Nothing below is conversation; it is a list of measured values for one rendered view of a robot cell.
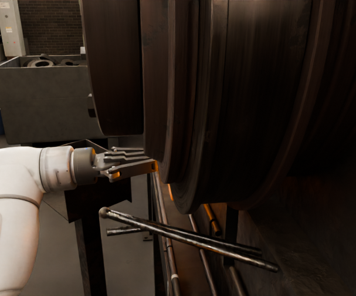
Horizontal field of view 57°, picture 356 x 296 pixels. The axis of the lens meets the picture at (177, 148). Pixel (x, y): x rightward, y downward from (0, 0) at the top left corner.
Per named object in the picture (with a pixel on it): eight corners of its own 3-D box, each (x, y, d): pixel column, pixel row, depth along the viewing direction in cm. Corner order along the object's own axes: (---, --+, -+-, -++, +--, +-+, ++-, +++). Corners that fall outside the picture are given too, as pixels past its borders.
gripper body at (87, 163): (81, 174, 73) (124, 170, 74) (75, 193, 65) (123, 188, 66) (75, 142, 70) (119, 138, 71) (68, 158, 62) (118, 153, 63)
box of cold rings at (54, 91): (125, 121, 374) (121, 49, 345) (131, 148, 299) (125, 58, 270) (29, 127, 356) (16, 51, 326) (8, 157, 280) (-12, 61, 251)
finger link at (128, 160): (103, 155, 67) (102, 158, 65) (158, 151, 68) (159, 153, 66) (105, 173, 68) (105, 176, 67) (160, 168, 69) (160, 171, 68)
